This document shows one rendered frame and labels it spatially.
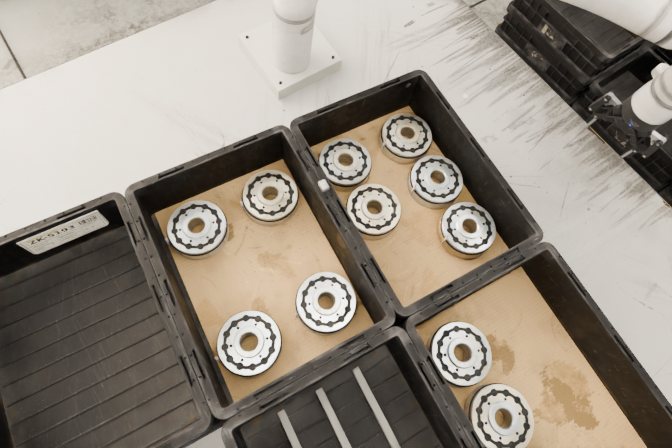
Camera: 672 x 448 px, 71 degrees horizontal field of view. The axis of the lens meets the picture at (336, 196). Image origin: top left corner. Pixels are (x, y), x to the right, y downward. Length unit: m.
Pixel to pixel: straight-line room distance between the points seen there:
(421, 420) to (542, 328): 0.27
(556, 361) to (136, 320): 0.72
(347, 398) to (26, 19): 2.17
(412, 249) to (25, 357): 0.67
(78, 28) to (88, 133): 1.28
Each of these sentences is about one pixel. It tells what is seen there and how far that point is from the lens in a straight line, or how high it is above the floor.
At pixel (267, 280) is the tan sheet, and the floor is 0.83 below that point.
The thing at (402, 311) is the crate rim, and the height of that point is 0.93.
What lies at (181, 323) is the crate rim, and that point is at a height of 0.93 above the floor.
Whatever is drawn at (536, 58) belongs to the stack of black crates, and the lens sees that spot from 1.88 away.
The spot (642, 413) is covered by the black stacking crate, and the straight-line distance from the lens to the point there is 0.95.
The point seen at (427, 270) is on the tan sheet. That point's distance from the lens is 0.88.
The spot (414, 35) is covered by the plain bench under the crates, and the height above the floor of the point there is 0.70.
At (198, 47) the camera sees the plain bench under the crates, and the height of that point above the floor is 0.70.
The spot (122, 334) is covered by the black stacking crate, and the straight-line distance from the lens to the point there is 0.88.
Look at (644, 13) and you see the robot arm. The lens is 0.84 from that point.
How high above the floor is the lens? 1.65
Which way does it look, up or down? 65 degrees down
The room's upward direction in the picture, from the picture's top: 12 degrees clockwise
